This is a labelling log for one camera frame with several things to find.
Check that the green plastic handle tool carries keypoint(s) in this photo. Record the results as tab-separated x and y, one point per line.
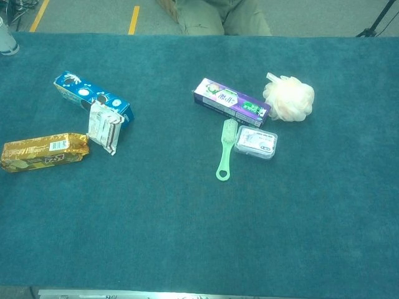
227	140

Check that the small clear purple case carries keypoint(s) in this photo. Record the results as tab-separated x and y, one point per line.
255	143

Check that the purple toothpaste box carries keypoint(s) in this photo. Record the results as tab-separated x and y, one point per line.
230	101

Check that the white sachet packet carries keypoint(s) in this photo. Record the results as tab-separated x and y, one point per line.
103	127

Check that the pink mesh bath pouf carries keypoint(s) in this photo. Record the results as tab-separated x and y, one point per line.
290	98

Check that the blue cookie box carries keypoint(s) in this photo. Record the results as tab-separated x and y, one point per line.
78	90

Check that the gold foil biscuit pack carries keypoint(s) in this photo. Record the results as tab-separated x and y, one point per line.
40	152

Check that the teal felt table cover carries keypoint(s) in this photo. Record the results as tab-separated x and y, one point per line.
249	218

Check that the seated person in khaki clothes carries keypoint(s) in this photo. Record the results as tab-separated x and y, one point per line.
218	18

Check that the black tripod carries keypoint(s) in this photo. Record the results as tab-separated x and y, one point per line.
369	31

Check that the aluminium table edge rail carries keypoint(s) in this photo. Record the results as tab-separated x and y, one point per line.
93	294

